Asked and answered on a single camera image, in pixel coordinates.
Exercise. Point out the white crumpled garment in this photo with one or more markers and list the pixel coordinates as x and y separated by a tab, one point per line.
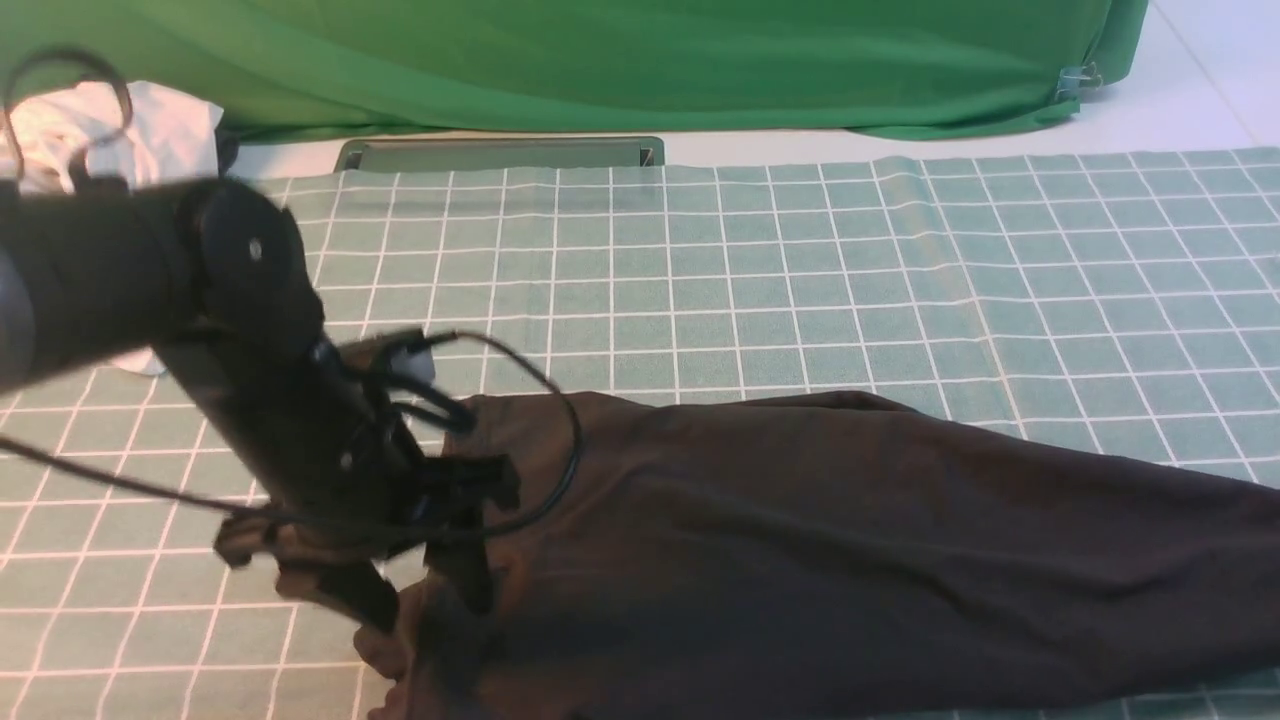
160	130

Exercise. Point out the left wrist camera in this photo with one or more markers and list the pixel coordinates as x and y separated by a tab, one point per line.
406	354

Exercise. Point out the green checkered tablecloth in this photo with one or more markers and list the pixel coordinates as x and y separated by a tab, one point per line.
1121	303

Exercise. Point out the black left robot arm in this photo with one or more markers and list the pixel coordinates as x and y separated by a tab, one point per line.
212	276

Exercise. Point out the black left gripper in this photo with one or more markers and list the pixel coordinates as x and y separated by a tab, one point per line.
326	435

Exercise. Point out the metal binder clip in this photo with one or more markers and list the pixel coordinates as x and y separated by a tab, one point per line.
1075	82

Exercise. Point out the green backdrop cloth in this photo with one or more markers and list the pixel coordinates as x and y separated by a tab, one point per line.
288	71

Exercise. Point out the dark gray long-sleeve shirt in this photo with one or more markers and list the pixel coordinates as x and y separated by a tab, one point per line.
841	555

